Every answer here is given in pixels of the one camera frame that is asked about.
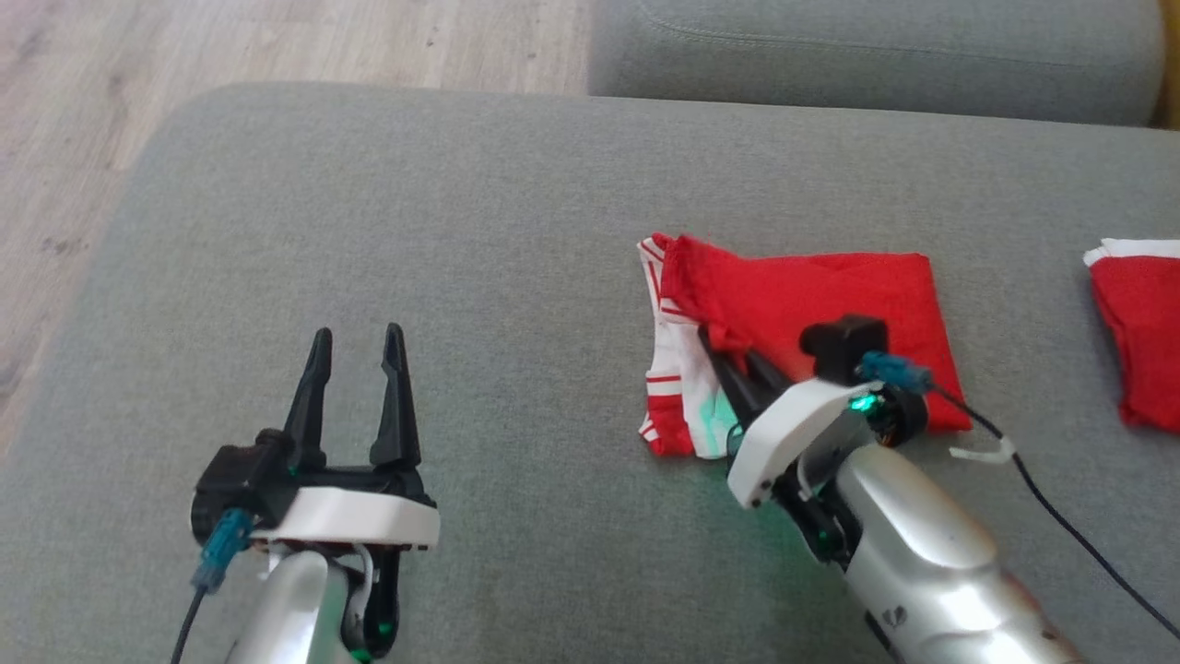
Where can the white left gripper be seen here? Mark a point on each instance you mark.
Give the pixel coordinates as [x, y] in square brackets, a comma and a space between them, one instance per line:
[359, 516]

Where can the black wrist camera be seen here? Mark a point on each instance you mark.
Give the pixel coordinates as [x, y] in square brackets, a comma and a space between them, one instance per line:
[240, 480]
[848, 355]

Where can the red shorts with white trim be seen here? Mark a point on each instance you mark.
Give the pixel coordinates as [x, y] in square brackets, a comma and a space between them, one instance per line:
[1143, 332]

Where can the grey sofa seat cushion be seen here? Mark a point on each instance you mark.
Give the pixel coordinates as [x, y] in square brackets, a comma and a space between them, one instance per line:
[507, 277]

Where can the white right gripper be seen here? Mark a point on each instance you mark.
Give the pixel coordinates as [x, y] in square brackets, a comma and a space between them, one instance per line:
[793, 433]

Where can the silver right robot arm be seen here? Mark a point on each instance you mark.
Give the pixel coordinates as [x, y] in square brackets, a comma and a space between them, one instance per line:
[922, 563]

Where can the red basketball jersey with number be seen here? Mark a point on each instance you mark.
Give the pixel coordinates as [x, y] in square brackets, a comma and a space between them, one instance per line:
[830, 295]

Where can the grey sofa back cushion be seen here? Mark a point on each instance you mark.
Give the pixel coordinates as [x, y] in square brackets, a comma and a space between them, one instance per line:
[876, 55]

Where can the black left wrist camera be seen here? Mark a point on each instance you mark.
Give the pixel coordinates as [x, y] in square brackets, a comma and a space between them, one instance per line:
[240, 480]

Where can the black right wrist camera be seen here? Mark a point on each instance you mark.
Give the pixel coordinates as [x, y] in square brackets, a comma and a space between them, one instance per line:
[848, 355]

